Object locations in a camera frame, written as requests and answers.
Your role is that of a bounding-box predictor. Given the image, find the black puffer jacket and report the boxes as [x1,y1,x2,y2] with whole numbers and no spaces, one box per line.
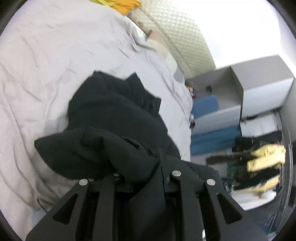
[35,72,216,240]

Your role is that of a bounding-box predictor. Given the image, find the blue curtain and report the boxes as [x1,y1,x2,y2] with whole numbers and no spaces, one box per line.
[190,126,241,156]

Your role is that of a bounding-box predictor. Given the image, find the hanging yellow garment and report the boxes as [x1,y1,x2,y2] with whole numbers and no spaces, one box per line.
[246,144,286,172]

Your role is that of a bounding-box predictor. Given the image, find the grey white wardrobe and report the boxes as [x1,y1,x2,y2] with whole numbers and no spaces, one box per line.
[188,56,295,210]

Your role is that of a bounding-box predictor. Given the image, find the blue padded chair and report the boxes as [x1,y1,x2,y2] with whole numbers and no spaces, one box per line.
[191,95,219,118]

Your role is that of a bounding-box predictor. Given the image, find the bottles on bedside shelf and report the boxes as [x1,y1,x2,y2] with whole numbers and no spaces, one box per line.
[188,85,196,99]

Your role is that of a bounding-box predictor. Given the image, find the cream quilted headboard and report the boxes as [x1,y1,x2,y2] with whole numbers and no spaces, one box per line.
[127,1,216,78]

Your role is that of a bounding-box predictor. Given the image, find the grey duvet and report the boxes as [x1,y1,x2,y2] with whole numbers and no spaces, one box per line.
[1,1,192,239]

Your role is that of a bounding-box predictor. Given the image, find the patchwork grey beige pillow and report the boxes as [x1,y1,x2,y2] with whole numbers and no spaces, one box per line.
[147,31,185,83]

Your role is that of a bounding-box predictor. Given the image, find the yellow crown pillow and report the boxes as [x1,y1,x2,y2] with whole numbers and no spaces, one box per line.
[90,0,142,16]

